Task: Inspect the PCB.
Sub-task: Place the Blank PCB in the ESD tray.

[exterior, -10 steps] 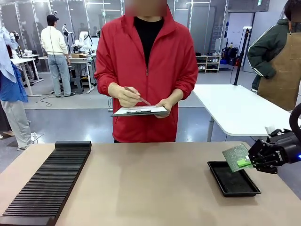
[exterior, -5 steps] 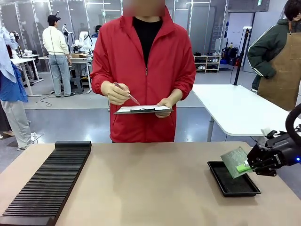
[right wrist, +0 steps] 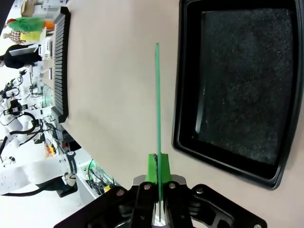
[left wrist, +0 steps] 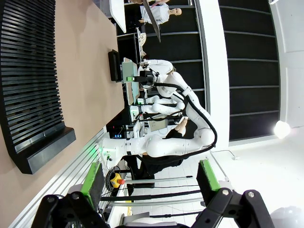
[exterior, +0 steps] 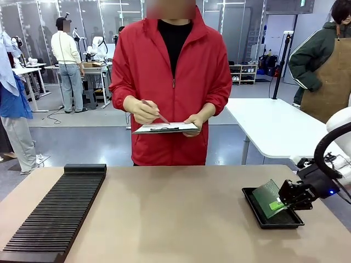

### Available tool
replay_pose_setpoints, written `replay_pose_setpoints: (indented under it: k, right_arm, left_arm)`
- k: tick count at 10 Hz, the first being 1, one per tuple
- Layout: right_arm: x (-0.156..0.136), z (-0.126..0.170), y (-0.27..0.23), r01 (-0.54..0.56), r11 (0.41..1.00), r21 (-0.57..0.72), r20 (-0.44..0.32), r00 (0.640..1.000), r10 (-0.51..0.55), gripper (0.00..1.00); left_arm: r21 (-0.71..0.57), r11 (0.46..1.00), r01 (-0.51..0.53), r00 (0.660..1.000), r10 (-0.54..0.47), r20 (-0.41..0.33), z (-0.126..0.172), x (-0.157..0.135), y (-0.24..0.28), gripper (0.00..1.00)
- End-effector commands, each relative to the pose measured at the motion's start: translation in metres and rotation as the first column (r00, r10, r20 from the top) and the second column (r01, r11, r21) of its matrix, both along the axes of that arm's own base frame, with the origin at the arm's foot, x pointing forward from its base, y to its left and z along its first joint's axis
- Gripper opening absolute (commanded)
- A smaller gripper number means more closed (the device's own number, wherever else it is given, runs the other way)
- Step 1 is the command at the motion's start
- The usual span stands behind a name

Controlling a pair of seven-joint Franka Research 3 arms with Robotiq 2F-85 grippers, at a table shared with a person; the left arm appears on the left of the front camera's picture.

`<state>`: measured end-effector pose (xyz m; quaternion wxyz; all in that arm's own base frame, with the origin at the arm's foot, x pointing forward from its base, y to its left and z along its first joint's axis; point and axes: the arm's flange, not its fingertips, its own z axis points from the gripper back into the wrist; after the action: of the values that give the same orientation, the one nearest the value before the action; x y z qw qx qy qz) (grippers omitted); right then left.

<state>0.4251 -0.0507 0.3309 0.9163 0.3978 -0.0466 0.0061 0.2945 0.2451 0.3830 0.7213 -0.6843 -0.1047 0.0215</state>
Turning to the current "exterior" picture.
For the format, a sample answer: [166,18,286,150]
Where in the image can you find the person's left hand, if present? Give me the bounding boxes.
[183,114,205,138]

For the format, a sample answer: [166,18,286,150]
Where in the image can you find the person in blue shirt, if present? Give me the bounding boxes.
[0,30,44,175]

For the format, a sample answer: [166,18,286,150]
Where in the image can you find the pile of dark bags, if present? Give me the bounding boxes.
[258,54,281,77]

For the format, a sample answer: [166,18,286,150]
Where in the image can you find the person in brown apron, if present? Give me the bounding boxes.
[288,0,351,124]

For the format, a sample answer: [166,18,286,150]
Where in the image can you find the thick black right arm hose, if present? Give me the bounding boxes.
[313,130,351,179]

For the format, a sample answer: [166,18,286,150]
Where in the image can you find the low shoe shelf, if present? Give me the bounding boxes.
[229,64,258,85]

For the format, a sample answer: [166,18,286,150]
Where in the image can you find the black plastic tray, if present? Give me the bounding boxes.
[241,187,305,230]

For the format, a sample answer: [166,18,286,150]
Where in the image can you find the white clipboard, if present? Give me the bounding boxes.
[132,122,200,135]

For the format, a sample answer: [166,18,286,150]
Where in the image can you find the large white table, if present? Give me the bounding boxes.
[224,98,349,182]

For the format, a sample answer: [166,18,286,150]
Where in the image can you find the person's right forearm red sleeve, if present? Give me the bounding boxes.
[109,82,139,112]

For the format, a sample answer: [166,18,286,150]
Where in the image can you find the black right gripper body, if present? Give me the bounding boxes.
[297,164,338,199]

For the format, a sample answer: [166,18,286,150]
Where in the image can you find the black tripod pole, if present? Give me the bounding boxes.
[271,31,294,100]

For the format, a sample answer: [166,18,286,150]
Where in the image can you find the white background desk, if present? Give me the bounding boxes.
[12,62,52,100]

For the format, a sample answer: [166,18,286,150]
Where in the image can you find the dark red pen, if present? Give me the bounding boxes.
[141,99,171,125]

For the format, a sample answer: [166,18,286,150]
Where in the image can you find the grey background desk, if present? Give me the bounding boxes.
[44,64,113,110]

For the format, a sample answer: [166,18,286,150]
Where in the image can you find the black floor cable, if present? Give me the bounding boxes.
[41,105,65,125]

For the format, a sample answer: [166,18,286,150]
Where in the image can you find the person in white sweater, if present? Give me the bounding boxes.
[50,16,89,114]

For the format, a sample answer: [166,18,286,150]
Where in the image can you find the black slotted PCB rack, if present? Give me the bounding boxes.
[0,163,107,263]

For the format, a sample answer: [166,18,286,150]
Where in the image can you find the green PCB board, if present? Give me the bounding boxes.
[252,179,288,219]

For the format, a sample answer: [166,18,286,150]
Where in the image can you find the person's left forearm red sleeve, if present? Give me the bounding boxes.
[201,82,233,123]

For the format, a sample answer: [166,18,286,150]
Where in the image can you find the person's right hand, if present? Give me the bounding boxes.
[123,97,161,125]

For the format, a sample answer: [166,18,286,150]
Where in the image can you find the small white background robot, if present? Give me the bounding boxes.
[83,35,109,61]

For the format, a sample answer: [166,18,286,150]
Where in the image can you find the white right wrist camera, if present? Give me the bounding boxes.
[323,153,351,171]

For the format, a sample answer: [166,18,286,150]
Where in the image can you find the person in red jacket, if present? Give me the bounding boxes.
[109,0,233,167]

